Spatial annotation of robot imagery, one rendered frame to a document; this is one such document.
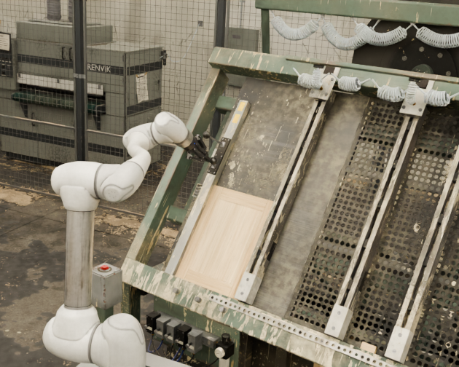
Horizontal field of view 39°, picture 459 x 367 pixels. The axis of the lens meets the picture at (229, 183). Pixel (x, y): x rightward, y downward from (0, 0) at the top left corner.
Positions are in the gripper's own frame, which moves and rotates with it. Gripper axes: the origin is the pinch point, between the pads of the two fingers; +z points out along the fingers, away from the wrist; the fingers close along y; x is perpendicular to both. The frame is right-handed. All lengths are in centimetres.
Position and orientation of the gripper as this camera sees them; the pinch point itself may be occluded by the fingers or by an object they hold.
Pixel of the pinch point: (206, 158)
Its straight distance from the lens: 315.9
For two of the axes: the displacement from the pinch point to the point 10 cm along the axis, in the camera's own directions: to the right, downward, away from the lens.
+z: 4.4, 3.8, 8.1
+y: -3.8, 9.0, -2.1
